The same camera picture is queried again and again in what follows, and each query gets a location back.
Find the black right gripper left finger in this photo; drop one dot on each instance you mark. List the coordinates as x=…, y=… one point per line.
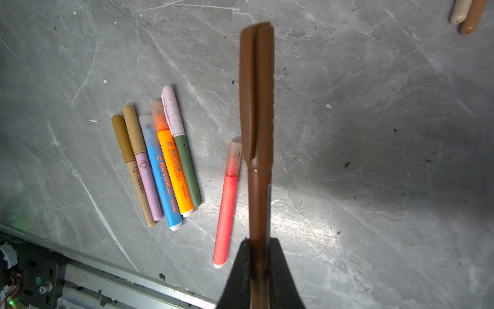
x=236, y=294

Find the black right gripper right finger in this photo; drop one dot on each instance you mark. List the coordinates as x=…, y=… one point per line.
x=283, y=292

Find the brown pen brown cap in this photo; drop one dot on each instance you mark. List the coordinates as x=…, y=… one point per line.
x=256, y=105

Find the brown pen body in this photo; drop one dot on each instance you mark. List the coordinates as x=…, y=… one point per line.
x=473, y=17

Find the beige pen body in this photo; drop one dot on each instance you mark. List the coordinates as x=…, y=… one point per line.
x=460, y=11

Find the blue highlighter pen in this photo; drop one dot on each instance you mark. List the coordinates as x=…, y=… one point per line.
x=160, y=172

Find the red highlighter pen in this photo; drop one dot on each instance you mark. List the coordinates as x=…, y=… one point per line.
x=226, y=213

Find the orange highlighter pen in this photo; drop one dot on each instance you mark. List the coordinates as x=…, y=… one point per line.
x=172, y=159

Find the green pen pink cap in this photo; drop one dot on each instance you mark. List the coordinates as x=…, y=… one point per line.
x=175, y=123

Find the pink pen gold cap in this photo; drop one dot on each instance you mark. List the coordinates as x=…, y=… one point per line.
x=142, y=160

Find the tan pen gold cap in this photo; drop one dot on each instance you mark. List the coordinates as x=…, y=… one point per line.
x=124, y=142

